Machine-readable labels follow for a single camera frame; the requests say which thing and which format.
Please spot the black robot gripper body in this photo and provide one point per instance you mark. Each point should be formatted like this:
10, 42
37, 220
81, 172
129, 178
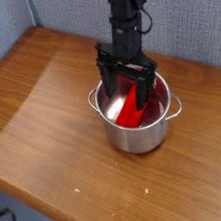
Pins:
124, 53

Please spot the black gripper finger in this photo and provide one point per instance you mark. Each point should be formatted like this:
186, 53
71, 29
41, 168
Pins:
109, 79
144, 86

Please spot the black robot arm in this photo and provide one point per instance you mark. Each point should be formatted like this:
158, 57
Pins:
127, 9

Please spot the stainless steel pot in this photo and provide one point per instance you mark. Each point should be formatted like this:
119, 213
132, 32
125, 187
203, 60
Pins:
163, 106

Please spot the red rectangular block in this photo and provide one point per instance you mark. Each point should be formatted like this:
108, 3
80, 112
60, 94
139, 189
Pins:
130, 116

